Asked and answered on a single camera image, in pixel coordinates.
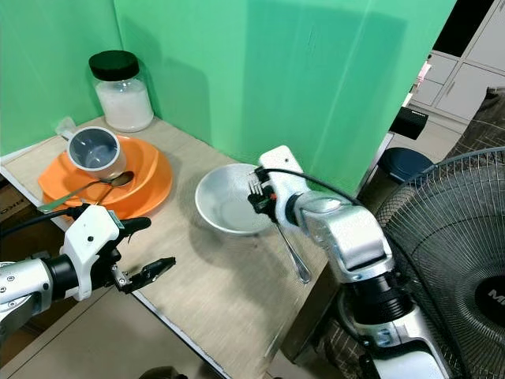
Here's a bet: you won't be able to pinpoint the small black box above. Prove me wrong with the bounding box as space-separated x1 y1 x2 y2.
391 107 428 141

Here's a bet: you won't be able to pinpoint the dark blue bin lid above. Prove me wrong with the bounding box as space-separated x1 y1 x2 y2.
377 147 435 184

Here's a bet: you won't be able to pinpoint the green backdrop screen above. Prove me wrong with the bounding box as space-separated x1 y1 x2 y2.
0 0 458 194

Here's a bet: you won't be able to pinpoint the white cabinet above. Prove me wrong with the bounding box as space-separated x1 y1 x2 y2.
402 0 505 159

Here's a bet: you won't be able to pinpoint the small clear plastic cup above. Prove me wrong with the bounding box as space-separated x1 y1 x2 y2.
54 117 76 137

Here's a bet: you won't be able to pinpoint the bronze spoon with green handle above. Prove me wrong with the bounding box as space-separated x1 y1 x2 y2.
39 171 135 212

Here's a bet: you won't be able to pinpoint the silver metal fork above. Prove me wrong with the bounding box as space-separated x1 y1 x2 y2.
249 174 312 283

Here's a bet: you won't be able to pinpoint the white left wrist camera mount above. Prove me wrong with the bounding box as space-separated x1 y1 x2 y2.
62 205 125 301

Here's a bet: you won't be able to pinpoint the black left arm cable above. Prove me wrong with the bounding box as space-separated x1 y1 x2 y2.
0 207 85 238

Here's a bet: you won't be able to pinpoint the white bowl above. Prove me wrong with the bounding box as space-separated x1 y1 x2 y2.
195 163 277 235

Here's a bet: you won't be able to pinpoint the black electric fan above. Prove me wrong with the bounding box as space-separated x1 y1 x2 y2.
369 147 505 379

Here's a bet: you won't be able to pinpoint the brown cardboard box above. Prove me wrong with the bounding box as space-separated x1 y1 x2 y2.
0 180 60 238

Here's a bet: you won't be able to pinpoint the orange plate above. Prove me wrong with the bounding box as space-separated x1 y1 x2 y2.
38 135 173 222

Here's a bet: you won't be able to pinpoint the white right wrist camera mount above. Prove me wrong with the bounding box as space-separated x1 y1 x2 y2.
259 145 310 222

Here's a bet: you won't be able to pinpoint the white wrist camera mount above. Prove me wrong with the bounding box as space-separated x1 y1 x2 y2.
62 205 125 301
259 145 310 222

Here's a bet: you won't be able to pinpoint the glass jar with black lid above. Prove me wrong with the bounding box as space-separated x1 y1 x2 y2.
89 50 155 133

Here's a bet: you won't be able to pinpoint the grey white mug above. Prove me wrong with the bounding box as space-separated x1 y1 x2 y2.
65 126 127 179

